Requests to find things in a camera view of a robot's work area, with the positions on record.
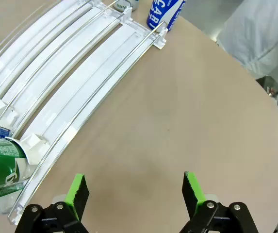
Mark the clear can dispenser rack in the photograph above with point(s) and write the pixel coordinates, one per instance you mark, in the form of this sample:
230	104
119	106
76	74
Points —
80	72

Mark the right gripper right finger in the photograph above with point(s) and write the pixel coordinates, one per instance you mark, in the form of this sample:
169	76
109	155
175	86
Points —
193	191

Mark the green Chilsung can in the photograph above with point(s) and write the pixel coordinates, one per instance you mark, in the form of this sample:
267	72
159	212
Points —
0	160

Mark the white labelled beverage can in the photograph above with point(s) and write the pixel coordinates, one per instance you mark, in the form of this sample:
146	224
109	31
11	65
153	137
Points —
132	3

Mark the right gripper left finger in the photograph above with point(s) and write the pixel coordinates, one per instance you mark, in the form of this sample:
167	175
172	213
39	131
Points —
76	194

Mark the person in white hoodie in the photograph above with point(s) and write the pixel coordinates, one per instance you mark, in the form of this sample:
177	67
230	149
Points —
257	29

